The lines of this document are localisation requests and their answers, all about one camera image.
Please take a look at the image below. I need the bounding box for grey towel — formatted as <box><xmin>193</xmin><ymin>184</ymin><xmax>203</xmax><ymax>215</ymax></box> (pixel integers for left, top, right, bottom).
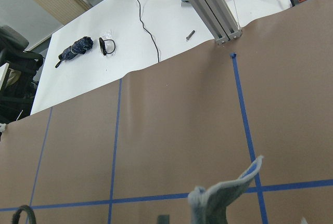
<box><xmin>187</xmin><ymin>155</ymin><xmax>264</xmax><ymax>223</ymax></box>

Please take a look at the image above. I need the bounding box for steel bolt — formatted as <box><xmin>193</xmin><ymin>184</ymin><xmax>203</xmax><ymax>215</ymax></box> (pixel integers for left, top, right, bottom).
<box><xmin>186</xmin><ymin>30</ymin><xmax>196</xmax><ymax>41</ymax></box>

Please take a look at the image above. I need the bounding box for folded navy umbrella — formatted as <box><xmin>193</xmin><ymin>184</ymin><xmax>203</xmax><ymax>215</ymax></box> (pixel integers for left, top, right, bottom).
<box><xmin>55</xmin><ymin>36</ymin><xmax>94</xmax><ymax>68</ymax></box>

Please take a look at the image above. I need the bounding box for black office chair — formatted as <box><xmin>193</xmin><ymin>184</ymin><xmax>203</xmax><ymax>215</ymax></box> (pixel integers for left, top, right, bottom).
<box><xmin>1</xmin><ymin>25</ymin><xmax>44</xmax><ymax>124</ymax></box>

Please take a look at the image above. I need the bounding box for black binder clip strap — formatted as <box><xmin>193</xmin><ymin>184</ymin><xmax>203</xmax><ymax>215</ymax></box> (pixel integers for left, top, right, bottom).
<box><xmin>98</xmin><ymin>37</ymin><xmax>117</xmax><ymax>57</ymax></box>

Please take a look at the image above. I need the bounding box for black table cable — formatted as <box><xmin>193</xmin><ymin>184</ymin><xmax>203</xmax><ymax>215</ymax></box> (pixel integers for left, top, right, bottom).
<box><xmin>121</xmin><ymin>0</ymin><xmax>161</xmax><ymax>63</ymax></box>

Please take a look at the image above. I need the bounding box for aluminium frame post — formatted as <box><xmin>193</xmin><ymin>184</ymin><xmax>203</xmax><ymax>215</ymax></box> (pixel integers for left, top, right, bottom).
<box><xmin>189</xmin><ymin>0</ymin><xmax>242</xmax><ymax>44</ymax></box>

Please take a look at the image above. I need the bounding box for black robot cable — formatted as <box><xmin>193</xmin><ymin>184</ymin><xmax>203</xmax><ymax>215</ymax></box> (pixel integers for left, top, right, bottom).
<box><xmin>10</xmin><ymin>204</ymin><xmax>37</xmax><ymax>224</ymax></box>

